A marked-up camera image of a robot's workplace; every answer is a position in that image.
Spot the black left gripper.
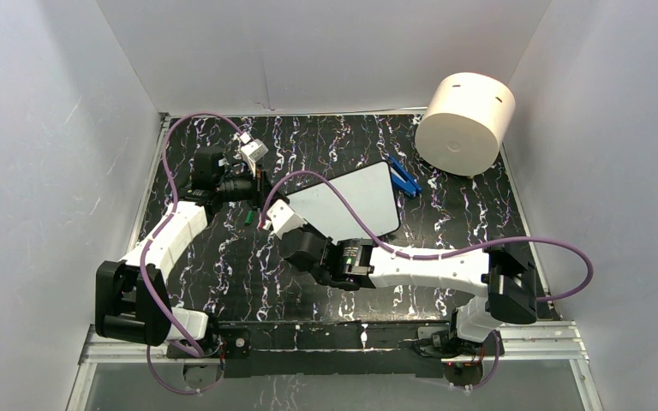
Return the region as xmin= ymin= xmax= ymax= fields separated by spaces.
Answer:
xmin=217 ymin=164 xmax=290 ymax=213

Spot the green marker cap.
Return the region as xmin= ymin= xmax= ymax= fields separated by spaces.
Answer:
xmin=244 ymin=210 xmax=254 ymax=226

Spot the white whiteboard black frame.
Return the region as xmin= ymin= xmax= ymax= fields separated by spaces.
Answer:
xmin=287 ymin=161 xmax=401 ymax=241

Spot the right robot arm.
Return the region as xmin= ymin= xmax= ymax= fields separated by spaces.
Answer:
xmin=279 ymin=225 xmax=538 ymax=354

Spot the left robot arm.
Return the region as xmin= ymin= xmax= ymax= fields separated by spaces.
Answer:
xmin=95 ymin=143 xmax=266 ymax=356

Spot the cream cylindrical container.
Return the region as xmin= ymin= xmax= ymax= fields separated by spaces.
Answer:
xmin=415 ymin=72 xmax=516 ymax=177

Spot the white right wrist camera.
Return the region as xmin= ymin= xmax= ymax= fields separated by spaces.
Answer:
xmin=262 ymin=200 xmax=307 ymax=239

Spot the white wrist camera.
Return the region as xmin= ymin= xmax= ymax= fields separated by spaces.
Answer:
xmin=239 ymin=133 xmax=268 ymax=169
xmin=262 ymin=200 xmax=307 ymax=239

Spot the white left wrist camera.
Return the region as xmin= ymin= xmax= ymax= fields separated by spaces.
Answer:
xmin=239 ymin=133 xmax=268 ymax=169

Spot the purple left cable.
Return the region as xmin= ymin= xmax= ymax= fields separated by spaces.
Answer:
xmin=138 ymin=111 xmax=251 ymax=396

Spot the aluminium frame rail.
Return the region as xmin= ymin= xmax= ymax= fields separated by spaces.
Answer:
xmin=68 ymin=321 xmax=602 ymax=410

